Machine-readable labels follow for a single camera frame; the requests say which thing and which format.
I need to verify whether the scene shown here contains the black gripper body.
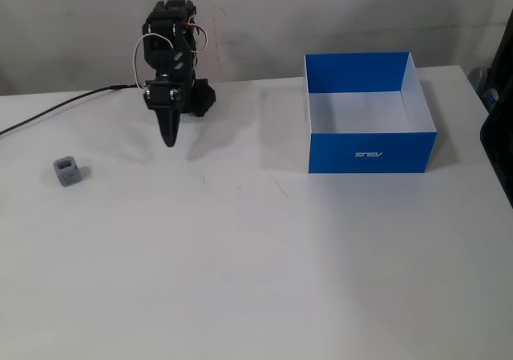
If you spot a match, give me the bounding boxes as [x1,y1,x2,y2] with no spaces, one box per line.
[143,77,189,113]

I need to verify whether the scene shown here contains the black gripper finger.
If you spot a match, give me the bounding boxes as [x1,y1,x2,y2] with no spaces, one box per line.
[167,109,182,148]
[152,107,171,148]

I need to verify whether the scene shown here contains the gray block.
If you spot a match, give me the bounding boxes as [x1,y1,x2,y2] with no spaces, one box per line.
[52,156,80,188]

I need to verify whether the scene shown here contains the blue and white box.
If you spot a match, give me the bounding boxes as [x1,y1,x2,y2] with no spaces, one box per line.
[303,51,438,175]

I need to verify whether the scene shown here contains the gray and blue object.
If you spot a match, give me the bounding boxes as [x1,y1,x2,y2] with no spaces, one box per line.
[468,66,500,115]

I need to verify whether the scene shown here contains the black office chair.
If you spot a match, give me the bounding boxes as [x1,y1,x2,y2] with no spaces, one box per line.
[479,14,513,212]

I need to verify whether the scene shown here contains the white servo wire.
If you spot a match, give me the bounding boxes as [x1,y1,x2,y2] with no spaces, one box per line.
[132,32,176,91]

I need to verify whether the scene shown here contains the black power cable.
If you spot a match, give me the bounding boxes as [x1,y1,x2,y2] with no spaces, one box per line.
[0,83,146,137]

